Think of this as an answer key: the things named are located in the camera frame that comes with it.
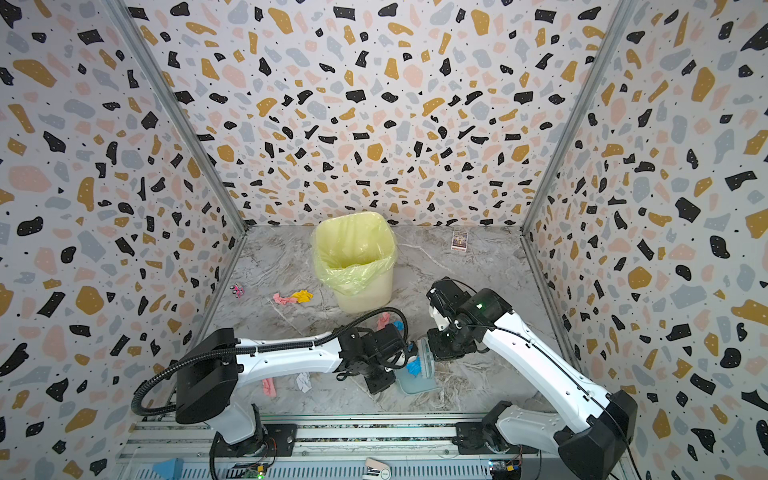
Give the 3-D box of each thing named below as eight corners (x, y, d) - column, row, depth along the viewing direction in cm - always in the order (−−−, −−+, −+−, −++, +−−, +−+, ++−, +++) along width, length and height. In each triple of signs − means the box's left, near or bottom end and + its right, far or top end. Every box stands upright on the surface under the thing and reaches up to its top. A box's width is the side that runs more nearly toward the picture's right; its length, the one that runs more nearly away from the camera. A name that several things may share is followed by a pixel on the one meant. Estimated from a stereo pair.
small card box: (450, 250, 118) (451, 245, 116) (452, 234, 124) (453, 230, 122) (466, 252, 118) (467, 248, 116) (467, 237, 123) (468, 232, 121)
